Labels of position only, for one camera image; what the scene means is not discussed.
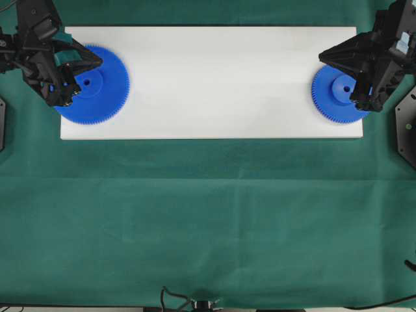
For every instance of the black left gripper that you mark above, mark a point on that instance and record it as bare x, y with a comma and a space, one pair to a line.
38, 57

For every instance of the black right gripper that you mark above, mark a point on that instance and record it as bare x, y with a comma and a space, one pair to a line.
377, 60

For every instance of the blue gear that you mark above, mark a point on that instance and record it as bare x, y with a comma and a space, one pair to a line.
104, 90
331, 90

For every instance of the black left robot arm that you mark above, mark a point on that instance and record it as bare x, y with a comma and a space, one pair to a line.
8, 47

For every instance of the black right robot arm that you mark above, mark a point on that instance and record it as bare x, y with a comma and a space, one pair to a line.
379, 59

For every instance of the white board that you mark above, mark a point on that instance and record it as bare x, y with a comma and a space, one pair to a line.
216, 82

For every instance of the green table cloth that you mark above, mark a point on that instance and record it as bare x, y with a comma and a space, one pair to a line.
250, 223

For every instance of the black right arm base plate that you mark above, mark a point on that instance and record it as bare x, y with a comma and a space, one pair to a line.
405, 127

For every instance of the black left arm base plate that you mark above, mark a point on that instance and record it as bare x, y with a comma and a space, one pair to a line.
2, 123

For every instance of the black camera mount at bottom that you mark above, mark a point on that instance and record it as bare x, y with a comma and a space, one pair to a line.
205, 306

